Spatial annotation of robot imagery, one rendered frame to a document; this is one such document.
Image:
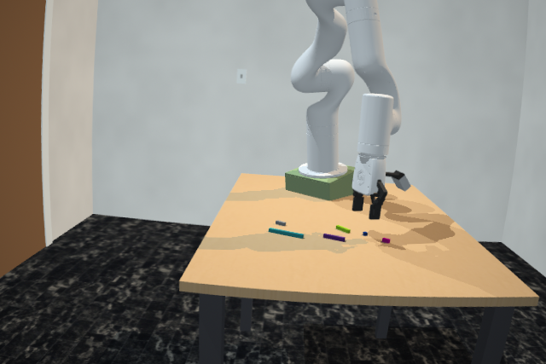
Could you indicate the turquoise rod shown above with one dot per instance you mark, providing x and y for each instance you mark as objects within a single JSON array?
[{"x": 284, "y": 232}]

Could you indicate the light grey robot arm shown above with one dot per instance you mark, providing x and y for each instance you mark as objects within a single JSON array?
[{"x": 380, "y": 117}]

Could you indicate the lime green rod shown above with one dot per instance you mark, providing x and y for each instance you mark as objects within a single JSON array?
[{"x": 346, "y": 230}]

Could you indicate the purple rod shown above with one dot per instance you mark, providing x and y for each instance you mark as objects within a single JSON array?
[{"x": 334, "y": 237}]

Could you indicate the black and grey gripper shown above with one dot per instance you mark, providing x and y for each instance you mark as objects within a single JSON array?
[{"x": 369, "y": 173}]

